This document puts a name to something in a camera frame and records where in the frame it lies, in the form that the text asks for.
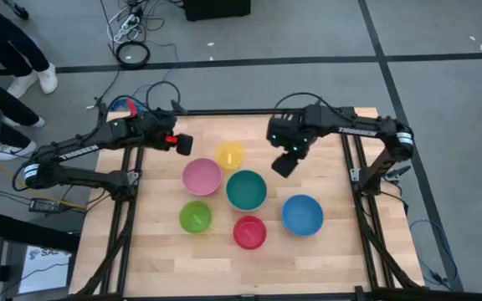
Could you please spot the black clamp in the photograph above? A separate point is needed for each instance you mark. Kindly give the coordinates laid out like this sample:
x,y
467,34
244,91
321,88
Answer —
x,y
393,174

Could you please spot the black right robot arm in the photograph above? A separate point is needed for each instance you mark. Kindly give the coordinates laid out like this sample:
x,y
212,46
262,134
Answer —
x,y
358,126

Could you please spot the blue plastic bowl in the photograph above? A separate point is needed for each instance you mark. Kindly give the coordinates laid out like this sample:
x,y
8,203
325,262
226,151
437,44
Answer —
x,y
303,215

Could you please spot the black power adapter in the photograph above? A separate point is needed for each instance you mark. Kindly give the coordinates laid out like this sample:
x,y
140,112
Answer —
x,y
44,205

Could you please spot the red plastic bowl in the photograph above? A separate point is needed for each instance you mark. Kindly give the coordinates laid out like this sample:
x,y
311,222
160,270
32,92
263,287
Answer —
x,y
249,232

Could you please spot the black aluminium table frame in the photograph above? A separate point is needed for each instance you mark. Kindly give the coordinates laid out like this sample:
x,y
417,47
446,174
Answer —
x,y
126,234

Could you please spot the pink plastic bowl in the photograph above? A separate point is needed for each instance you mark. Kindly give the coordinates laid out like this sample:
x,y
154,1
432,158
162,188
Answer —
x,y
202,176

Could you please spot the teal green plastic bowl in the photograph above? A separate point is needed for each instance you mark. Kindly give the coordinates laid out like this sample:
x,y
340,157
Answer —
x,y
246,190

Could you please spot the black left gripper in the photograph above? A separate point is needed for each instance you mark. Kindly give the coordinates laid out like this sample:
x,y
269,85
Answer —
x,y
157,125

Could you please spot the white power strip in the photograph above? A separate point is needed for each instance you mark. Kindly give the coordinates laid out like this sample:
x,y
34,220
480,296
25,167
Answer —
x,y
128,21

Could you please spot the black box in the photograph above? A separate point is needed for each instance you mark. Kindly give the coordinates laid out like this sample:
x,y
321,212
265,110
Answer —
x,y
216,9

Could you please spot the white printed sign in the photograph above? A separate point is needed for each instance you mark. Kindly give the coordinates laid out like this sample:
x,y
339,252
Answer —
x,y
44,271

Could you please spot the yellow plastic bowl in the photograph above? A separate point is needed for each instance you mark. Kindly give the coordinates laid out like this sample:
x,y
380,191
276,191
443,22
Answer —
x,y
229,155

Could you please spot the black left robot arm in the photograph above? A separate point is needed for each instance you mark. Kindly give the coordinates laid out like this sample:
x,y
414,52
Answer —
x,y
78,150

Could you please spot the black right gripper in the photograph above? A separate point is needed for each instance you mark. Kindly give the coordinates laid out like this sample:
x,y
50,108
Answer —
x,y
295,129

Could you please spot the lime green plastic bowl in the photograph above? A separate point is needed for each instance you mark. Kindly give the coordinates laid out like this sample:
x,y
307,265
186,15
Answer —
x,y
195,216

